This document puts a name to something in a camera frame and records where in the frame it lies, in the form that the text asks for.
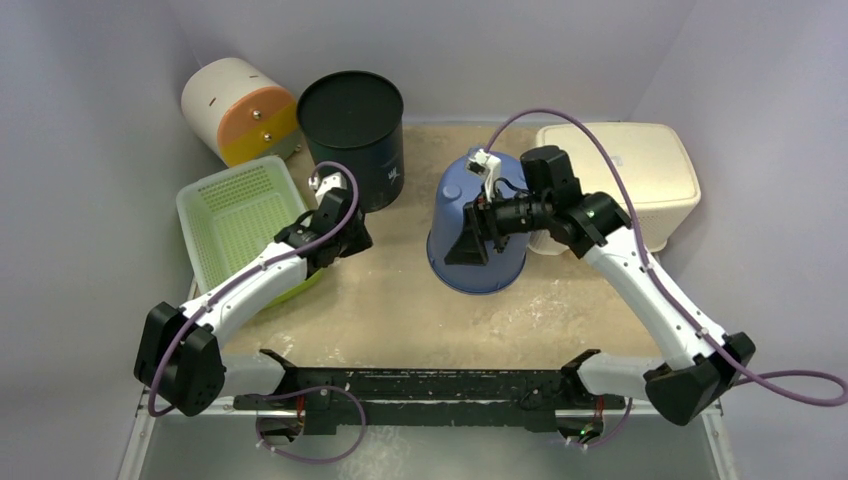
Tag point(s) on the cream plastic laundry basket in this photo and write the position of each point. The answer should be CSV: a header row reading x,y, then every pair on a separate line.
x,y
652,162

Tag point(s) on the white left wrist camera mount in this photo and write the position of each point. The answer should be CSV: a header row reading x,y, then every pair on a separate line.
x,y
321,186

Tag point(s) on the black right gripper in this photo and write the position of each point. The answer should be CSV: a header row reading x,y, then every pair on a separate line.
x,y
478,227

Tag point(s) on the dark navy cylindrical bin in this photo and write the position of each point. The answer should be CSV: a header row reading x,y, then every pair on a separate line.
x,y
355,118

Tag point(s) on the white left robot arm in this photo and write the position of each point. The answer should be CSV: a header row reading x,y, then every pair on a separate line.
x,y
179,357

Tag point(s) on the white cylinder container orange-yellow lid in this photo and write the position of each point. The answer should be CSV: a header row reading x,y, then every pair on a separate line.
x,y
240,113

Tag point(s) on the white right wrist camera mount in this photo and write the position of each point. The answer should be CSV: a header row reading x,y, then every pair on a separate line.
x,y
487,167

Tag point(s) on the green tray with white strainer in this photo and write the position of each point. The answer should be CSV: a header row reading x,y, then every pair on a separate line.
x,y
195,292

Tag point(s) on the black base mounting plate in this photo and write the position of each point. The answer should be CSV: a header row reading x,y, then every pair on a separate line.
x,y
329,397

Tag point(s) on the white perforated strainer basket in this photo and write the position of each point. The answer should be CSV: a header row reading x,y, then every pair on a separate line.
x,y
228,218

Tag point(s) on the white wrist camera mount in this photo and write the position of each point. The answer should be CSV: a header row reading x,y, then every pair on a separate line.
x,y
487,167
321,186

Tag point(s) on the aluminium frame rails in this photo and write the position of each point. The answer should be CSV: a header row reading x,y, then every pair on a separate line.
x,y
535,324

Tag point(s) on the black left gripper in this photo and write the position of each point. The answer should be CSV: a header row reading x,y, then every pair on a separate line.
x,y
361,243

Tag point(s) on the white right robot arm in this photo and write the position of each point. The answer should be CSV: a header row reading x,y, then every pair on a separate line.
x,y
697,355

